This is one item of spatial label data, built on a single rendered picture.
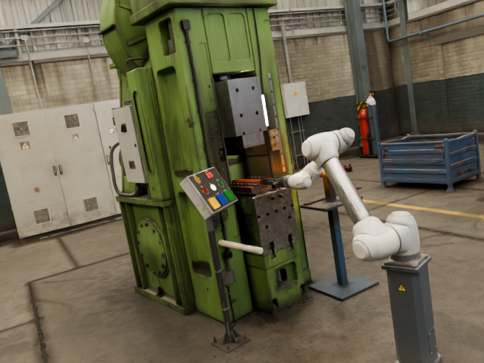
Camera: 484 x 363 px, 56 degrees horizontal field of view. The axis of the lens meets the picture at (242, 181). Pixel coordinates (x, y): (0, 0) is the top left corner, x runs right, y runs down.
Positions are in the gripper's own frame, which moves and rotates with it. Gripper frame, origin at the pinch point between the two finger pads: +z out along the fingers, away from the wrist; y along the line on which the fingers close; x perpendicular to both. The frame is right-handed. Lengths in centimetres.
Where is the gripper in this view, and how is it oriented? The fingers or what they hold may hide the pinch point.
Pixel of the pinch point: (267, 181)
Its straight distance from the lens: 337.0
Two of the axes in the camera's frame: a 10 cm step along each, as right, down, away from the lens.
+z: -6.1, -0.1, 7.9
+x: -1.7, -9.7, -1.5
